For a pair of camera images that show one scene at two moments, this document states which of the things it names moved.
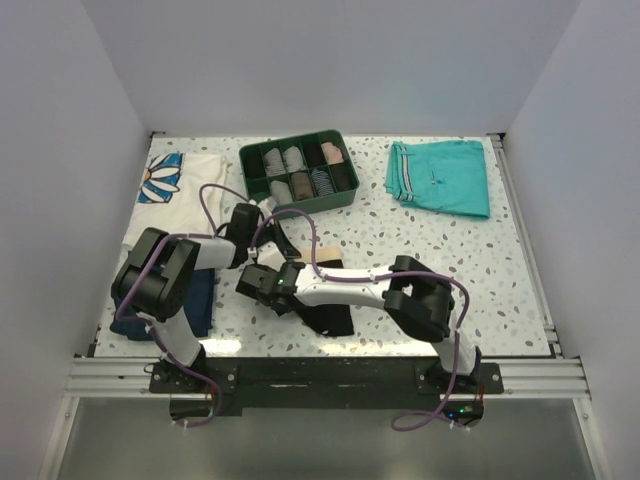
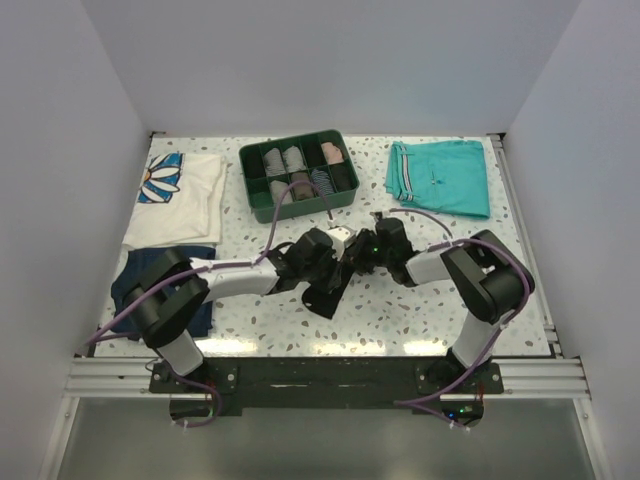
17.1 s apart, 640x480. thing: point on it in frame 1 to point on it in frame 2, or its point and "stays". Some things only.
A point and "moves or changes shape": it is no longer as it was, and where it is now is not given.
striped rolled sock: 322,182 stays
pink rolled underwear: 332,154 stays
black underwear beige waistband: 327,320 moves or changes shape
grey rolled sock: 274,163 stays
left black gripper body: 264,234 to 306,272
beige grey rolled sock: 280,192 stays
